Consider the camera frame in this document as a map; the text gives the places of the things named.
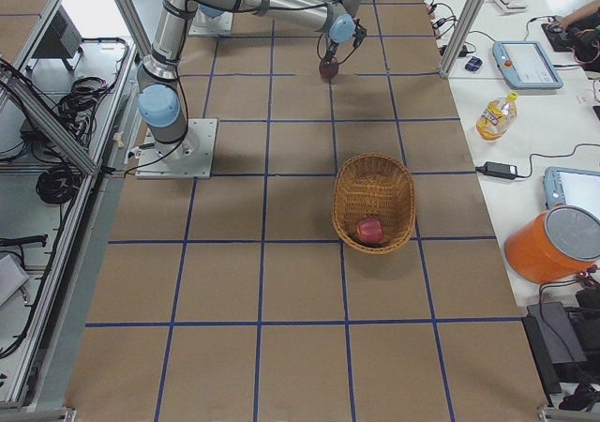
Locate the dark red apple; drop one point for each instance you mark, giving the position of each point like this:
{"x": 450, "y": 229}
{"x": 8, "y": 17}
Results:
{"x": 328, "y": 69}

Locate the black power adapter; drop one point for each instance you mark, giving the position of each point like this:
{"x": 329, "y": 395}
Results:
{"x": 498, "y": 170}

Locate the light red apple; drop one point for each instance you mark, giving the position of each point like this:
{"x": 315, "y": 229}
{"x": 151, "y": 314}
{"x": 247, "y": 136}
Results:
{"x": 369, "y": 231}

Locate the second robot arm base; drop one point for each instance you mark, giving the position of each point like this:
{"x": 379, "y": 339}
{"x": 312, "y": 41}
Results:
{"x": 207, "y": 16}

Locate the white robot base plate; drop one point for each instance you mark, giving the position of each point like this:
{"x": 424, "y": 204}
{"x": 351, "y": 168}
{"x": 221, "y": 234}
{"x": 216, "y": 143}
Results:
{"x": 192, "y": 158}

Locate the yellow drink bottle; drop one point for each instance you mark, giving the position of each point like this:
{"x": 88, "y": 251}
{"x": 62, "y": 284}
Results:
{"x": 497, "y": 117}

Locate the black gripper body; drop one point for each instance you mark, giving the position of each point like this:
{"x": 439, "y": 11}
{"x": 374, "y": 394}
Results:
{"x": 332, "y": 49}

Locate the orange bucket grey lid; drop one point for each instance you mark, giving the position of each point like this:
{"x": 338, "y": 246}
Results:
{"x": 558, "y": 243}

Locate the small dark blue pouch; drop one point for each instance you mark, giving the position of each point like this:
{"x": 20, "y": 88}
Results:
{"x": 474, "y": 64}

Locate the blue teach pendant tablet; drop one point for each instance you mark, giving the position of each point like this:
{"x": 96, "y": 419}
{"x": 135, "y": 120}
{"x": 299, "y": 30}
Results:
{"x": 525, "y": 65}

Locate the woven wicker basket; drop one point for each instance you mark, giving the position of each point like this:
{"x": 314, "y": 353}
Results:
{"x": 374, "y": 186}

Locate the aluminium frame post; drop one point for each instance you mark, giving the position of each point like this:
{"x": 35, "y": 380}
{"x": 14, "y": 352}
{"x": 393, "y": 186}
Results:
{"x": 465, "y": 22}

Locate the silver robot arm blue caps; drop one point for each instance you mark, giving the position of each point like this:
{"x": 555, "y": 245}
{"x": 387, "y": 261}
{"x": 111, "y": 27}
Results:
{"x": 159, "y": 102}

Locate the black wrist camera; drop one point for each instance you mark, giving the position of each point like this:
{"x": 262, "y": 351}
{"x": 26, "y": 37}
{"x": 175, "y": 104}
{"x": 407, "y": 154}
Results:
{"x": 360, "y": 33}

